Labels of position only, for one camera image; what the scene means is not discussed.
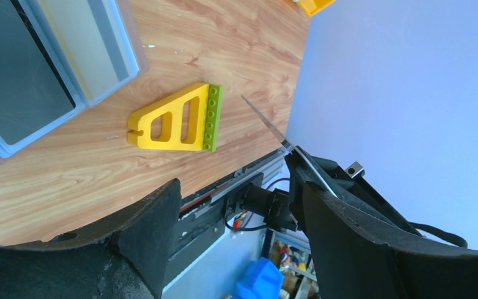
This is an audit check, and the pink leather card holder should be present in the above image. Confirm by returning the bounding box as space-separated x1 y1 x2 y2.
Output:
0 1 149 165

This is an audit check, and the yellow plastic bin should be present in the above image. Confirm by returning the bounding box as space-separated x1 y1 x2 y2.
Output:
293 0 335 17

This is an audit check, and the blue plastic object below table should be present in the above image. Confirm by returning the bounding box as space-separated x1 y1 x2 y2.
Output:
232 257 284 299

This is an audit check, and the yellow triangular toy block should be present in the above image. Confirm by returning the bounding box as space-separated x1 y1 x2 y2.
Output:
127 82 210 151

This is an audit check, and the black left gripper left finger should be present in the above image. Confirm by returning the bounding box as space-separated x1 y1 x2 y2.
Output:
0 179 181 298

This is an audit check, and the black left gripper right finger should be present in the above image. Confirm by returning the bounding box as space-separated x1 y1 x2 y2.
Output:
285 146 478 298

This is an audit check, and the green toy brick strip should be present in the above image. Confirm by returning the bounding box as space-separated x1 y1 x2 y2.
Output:
203 84 223 152

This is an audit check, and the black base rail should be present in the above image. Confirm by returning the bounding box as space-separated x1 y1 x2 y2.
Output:
162 148 302 290

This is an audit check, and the black credit card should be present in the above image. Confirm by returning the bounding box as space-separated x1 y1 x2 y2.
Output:
241 95 338 198

